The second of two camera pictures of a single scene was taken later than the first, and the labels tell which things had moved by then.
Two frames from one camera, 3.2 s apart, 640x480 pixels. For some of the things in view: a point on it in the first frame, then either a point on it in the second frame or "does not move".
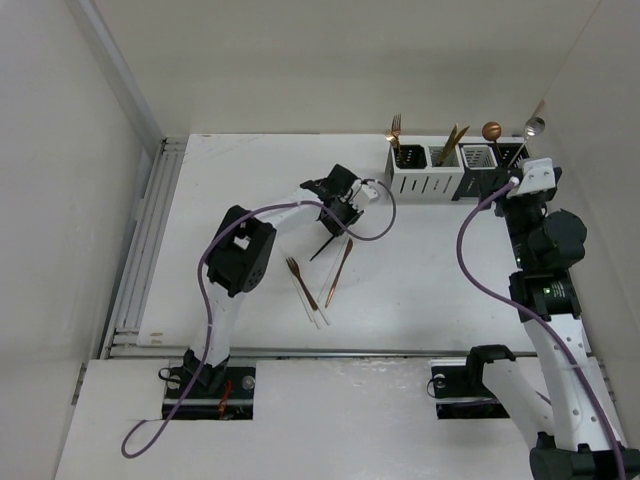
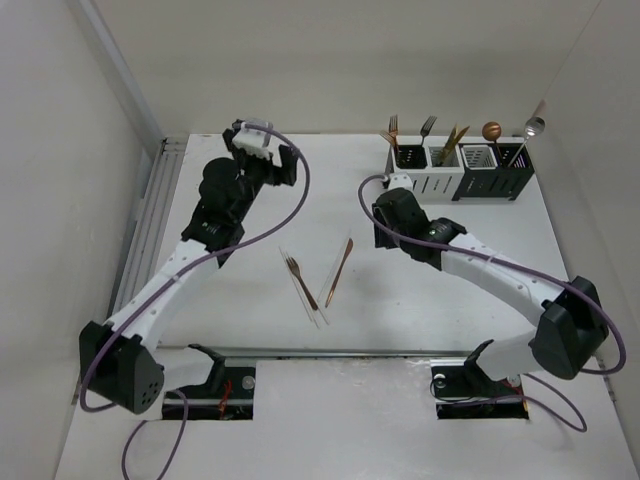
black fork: (321, 247) → (427, 127)
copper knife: (339, 269) does not move
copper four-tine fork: (391, 138) does not move
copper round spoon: (491, 130) does not move
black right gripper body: (520, 212) → (383, 239)
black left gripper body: (344, 214) → (258, 172)
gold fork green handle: (396, 130) does not move
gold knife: (455, 140) does not move
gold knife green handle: (448, 146) does not move
